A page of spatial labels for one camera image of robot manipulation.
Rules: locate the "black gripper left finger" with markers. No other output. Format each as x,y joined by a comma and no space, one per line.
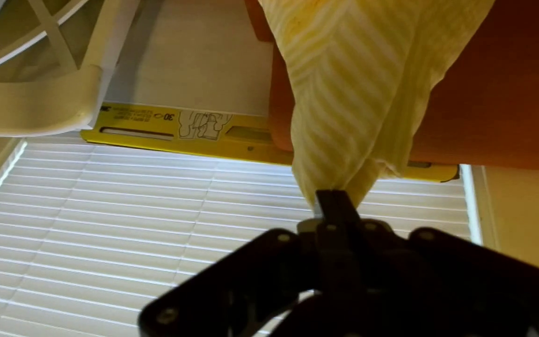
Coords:
263,281

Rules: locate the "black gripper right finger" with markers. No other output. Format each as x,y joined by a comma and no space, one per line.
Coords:
444,281

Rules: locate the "yellow striped towel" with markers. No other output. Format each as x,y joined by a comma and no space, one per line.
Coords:
356,94

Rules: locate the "white window blind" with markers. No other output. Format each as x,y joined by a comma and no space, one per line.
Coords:
94,236

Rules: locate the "yellow spirit level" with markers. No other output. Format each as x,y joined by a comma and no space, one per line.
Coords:
158,124

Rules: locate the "white wooden chair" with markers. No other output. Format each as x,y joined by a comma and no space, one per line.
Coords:
33,113

